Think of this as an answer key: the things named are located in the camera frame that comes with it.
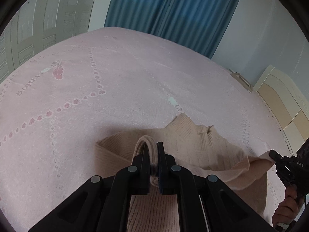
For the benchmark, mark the person's right hand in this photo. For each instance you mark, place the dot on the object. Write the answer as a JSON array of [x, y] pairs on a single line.
[[287, 207]]

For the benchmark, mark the cream wooden headboard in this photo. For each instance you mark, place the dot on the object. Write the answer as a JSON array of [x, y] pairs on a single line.
[[282, 101]]

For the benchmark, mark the bed with pink bedspread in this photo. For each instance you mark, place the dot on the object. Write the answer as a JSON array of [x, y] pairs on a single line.
[[120, 77]]

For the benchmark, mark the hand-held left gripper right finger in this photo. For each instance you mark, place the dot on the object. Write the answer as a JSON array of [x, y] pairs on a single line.
[[164, 171]]

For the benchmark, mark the white wardrobe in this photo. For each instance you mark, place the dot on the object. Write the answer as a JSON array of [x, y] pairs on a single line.
[[48, 21]]

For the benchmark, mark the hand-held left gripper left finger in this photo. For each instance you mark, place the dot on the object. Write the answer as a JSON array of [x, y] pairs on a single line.
[[142, 171]]

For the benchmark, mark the blue curtain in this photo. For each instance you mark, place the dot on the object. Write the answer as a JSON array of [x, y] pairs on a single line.
[[169, 9]]

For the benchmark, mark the beige knit sweater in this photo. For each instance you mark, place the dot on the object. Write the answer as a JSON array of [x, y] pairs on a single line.
[[205, 149]]

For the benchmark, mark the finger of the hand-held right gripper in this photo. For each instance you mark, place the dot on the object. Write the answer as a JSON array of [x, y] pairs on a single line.
[[284, 177], [276, 155]]

